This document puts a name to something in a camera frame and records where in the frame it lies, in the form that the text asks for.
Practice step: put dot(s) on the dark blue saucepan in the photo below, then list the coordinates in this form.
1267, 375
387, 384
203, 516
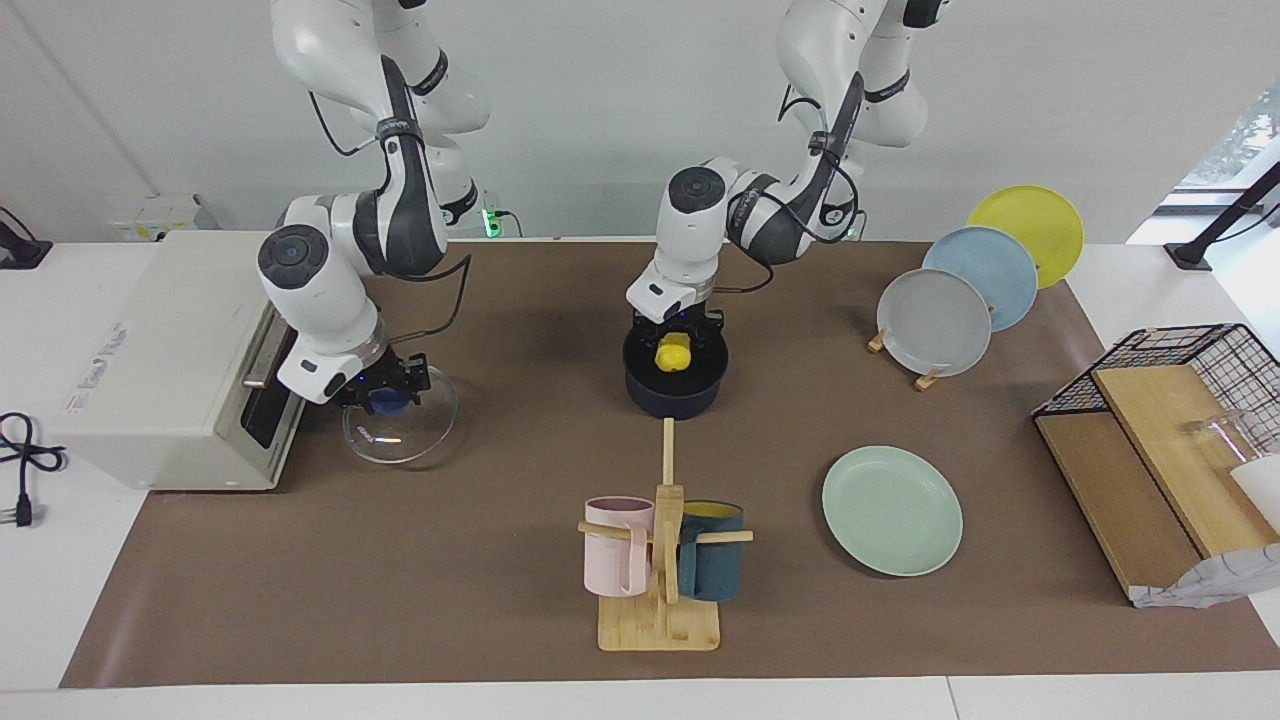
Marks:
675, 402

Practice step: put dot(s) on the light wooden board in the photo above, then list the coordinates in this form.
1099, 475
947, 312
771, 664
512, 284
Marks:
1170, 450

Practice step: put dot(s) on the green plate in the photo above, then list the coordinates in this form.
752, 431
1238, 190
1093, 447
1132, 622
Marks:
892, 512

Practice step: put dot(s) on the yellow plate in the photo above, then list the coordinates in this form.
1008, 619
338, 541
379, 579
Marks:
1030, 220

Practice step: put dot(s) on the grey plate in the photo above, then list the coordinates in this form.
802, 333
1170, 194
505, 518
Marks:
935, 325

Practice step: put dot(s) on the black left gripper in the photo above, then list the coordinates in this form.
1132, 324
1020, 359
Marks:
685, 318

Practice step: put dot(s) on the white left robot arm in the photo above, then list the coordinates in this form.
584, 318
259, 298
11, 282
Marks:
690, 240

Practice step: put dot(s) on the glass lid with blue knob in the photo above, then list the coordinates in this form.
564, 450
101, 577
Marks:
400, 442

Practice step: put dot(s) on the clear glass cup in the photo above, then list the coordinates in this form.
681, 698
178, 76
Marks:
1225, 435

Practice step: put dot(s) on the white patterned cloth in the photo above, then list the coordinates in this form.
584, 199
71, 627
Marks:
1220, 580

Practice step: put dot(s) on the black table clamp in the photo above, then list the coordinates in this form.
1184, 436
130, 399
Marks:
20, 255

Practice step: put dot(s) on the white cup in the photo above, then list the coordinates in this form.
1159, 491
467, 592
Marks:
1262, 490

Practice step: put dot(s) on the dark teal mug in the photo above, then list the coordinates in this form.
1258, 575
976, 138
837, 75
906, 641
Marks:
715, 570

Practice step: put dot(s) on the brown wooden board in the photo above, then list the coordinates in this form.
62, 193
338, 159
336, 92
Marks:
1110, 500

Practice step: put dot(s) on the white power strip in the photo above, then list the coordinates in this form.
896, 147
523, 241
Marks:
150, 215

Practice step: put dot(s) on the wooden plate rack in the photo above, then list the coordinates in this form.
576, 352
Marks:
928, 380

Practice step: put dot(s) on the pink mug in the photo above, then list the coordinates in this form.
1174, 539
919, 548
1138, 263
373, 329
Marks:
610, 560

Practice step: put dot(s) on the wooden mug tree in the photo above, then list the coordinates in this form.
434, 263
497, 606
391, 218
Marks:
660, 625

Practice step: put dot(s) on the light blue plate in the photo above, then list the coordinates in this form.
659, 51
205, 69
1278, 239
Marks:
1000, 270

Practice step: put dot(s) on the brown table mat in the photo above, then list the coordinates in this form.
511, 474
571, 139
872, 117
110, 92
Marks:
500, 500

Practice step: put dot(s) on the window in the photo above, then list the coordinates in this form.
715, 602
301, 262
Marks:
1250, 140

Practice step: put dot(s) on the white toaster oven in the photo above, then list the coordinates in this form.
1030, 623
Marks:
150, 380

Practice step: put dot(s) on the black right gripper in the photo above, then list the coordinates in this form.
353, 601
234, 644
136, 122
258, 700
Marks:
385, 372

